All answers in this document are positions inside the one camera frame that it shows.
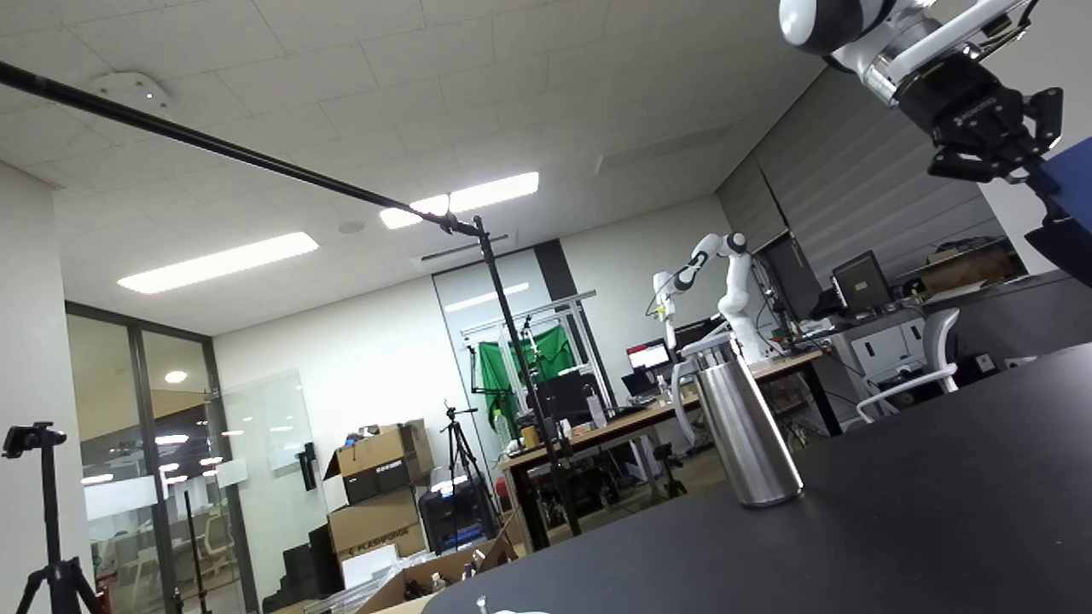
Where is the white office chair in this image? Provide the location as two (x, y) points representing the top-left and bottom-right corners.
(852, 304), (964, 428)

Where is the round ceiling smoke detector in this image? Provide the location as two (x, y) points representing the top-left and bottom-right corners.
(80, 69), (172, 115)

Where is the stainless steel thermos flask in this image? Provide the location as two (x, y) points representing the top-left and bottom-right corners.
(691, 337), (808, 511)

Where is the black vertical stand pole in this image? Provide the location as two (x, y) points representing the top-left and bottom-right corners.
(472, 213), (585, 541)

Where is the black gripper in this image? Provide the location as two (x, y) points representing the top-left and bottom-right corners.
(896, 50), (1067, 188)

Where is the large dark monitor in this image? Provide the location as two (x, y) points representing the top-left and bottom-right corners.
(757, 230), (821, 327)

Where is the open brown cardboard box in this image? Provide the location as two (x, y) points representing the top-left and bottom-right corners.
(354, 533), (518, 614)

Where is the rectangular ceiling light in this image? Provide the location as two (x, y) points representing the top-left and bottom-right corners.
(374, 166), (546, 237)
(113, 230), (325, 300)

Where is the black overhead boom pole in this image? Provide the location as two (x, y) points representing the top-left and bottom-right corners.
(0, 60), (496, 242)

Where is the dark computer monitor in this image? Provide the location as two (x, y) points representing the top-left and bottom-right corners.
(827, 248), (896, 321)

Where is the black camera tripod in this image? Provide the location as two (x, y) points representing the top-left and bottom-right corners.
(0, 418), (110, 614)

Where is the wooden desk with black legs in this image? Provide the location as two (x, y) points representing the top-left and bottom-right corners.
(496, 345), (846, 555)

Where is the green hanging cloth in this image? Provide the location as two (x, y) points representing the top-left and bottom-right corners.
(526, 323), (583, 385)
(472, 335), (522, 433)

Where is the small black tripod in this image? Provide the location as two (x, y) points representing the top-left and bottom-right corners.
(441, 403), (496, 496)

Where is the stacked brown cardboard box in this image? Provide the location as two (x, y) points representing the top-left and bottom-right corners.
(325, 489), (426, 564)
(320, 418), (436, 486)

